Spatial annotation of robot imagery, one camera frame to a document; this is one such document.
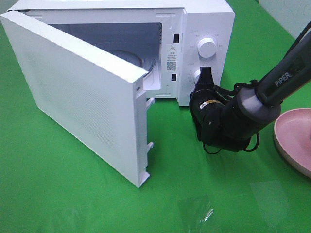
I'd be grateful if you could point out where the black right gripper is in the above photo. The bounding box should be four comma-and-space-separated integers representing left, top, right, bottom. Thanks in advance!
189, 67, 225, 146

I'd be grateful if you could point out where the white upper power knob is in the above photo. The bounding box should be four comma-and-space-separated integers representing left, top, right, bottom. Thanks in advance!
197, 37, 217, 58

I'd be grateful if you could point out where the pink round plate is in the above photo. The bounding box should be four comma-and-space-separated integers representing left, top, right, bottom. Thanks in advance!
274, 108, 311, 178

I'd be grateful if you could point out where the white microwave oven body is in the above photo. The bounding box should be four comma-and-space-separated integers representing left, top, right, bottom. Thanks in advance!
1, 0, 235, 106

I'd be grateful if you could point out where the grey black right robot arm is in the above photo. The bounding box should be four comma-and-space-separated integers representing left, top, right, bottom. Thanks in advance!
189, 24, 311, 152

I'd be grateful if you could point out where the clear tape patch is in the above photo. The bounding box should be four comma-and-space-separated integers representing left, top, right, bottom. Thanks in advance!
178, 195, 214, 228

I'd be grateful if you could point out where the glass microwave turntable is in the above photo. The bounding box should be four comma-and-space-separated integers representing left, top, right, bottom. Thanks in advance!
95, 41, 159, 77

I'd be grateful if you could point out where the white warning label sticker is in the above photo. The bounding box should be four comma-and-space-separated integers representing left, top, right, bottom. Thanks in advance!
165, 44, 178, 72

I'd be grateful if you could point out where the white lower timer knob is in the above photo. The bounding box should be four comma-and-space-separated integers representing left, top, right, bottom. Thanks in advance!
192, 69, 201, 84

